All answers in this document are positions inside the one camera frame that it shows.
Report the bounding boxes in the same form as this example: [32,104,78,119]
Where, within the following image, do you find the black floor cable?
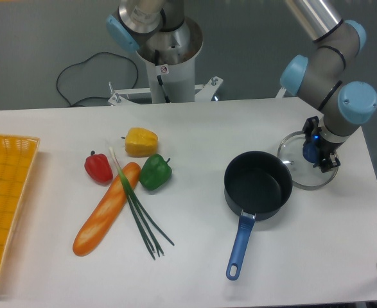
[56,51,139,108]

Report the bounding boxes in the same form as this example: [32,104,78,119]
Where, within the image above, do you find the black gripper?
[302,116,342,173]

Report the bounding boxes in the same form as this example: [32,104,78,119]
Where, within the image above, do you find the yellow bell pepper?
[122,127,159,157]

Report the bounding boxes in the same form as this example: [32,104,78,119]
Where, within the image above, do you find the green spring onion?
[109,146,175,260]

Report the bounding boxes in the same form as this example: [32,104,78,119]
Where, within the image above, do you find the yellow woven basket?
[0,134,40,276]

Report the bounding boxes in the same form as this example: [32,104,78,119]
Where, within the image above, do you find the orange baguette bread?
[72,175,127,257]

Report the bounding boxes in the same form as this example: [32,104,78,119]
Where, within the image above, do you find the dark saucepan blue handle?
[224,151,293,280]

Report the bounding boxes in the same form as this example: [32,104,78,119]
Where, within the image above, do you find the red bell pepper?
[84,150,113,185]

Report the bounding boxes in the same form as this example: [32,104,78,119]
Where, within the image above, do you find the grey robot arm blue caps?
[106,1,377,172]

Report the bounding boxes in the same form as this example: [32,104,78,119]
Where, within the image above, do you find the green bell pepper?
[139,154,172,191]

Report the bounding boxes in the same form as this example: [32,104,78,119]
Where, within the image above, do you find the glass lid blue knob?
[277,131,339,191]

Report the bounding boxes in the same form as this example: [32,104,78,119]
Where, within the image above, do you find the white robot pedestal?
[106,15,224,103]

